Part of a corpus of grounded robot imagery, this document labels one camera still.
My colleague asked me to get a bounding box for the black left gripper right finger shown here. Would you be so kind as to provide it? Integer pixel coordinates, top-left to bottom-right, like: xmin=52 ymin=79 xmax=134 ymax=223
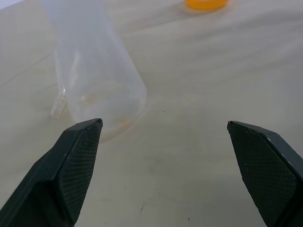
xmin=227 ymin=121 xmax=303 ymax=227

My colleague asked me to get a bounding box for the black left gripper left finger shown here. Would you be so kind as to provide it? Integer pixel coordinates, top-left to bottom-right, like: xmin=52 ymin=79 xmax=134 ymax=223
xmin=0 ymin=118 xmax=103 ymax=227

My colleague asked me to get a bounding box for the clear flask with orange liquid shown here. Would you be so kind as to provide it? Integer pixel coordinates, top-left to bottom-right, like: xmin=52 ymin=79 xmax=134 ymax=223
xmin=44 ymin=0 xmax=148 ymax=144
xmin=184 ymin=0 xmax=230 ymax=10

